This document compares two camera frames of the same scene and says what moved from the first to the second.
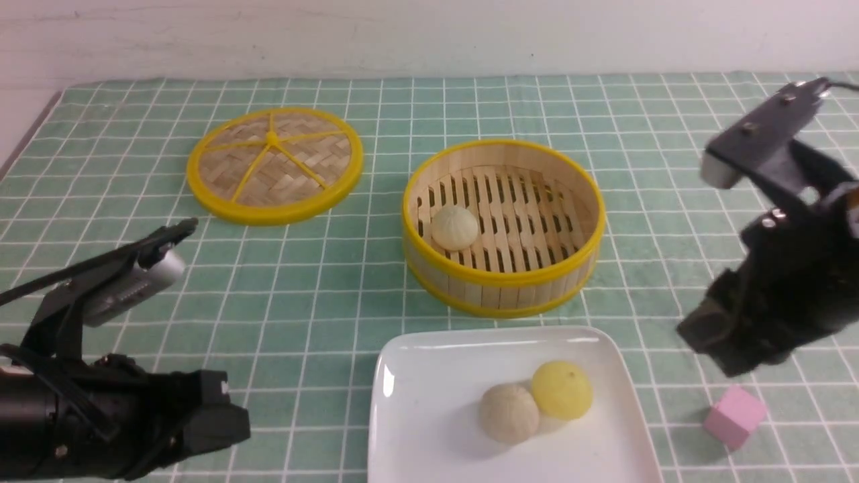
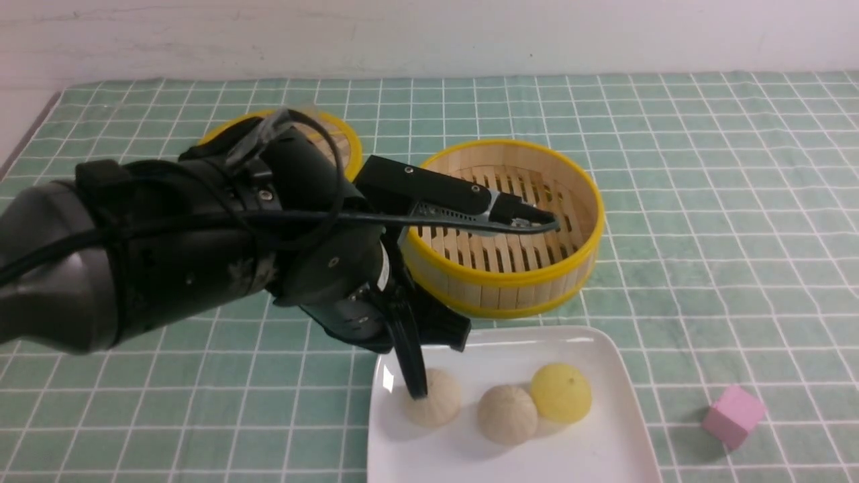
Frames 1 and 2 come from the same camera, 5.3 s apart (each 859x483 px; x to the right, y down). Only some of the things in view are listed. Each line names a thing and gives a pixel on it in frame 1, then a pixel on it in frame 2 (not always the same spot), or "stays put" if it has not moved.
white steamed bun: x=454 y=228 -> x=441 y=404
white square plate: x=426 y=386 stays put
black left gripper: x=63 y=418 -> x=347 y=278
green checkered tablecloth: x=292 y=314 stays put
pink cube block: x=734 y=414 stays put
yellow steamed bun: x=562 y=390 stays put
